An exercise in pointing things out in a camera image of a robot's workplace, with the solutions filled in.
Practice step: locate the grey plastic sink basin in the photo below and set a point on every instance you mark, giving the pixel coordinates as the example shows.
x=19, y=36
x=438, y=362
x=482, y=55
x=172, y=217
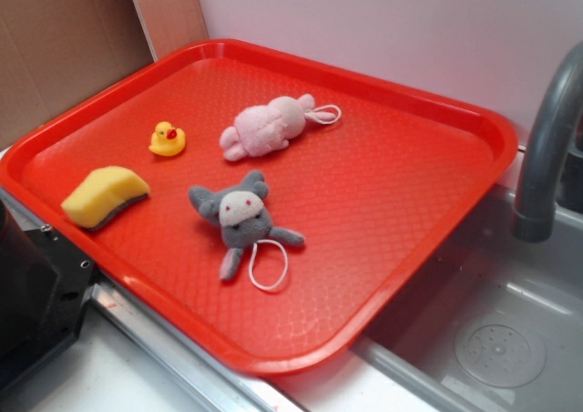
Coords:
x=488, y=323

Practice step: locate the yellow rubber duck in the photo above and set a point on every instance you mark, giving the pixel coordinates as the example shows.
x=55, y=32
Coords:
x=167, y=140

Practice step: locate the brown cardboard panel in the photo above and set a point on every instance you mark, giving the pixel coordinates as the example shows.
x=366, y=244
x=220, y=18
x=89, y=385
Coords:
x=58, y=53

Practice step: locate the yellow sponge with grey pad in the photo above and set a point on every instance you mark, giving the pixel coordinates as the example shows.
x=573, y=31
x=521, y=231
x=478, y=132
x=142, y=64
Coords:
x=103, y=194

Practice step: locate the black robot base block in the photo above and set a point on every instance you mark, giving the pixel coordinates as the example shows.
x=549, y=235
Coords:
x=45, y=285

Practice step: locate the red plastic tray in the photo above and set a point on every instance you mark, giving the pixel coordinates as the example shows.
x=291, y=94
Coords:
x=374, y=194

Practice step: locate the pink plush bunny toy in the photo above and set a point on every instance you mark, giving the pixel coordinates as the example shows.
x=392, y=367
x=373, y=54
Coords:
x=262, y=129

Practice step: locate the grey plastic faucet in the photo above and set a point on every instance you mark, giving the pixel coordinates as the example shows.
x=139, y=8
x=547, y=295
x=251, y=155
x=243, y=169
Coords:
x=551, y=172

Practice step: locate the grey plush animal toy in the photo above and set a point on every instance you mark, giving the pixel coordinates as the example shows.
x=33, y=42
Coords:
x=245, y=223

